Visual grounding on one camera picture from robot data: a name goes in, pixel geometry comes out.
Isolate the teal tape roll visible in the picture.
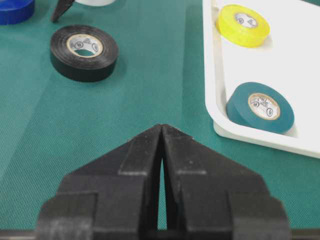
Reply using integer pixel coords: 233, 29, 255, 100
226, 82, 295, 134

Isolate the yellow tape roll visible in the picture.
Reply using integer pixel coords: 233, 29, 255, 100
215, 4, 270, 48

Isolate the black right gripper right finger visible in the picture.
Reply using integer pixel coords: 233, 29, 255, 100
162, 124, 291, 240

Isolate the white tape roll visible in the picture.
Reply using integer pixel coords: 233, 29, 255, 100
76, 0, 116, 7

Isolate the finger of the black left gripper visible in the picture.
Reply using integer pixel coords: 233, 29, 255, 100
51, 0, 75, 23

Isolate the blue tape roll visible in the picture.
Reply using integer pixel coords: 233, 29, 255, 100
0, 0, 35, 26

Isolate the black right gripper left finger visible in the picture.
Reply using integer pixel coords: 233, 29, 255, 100
35, 124, 162, 240

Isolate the white plastic case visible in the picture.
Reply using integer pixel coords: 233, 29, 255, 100
202, 0, 320, 158

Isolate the black tape roll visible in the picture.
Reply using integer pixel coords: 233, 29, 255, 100
50, 24, 119, 83

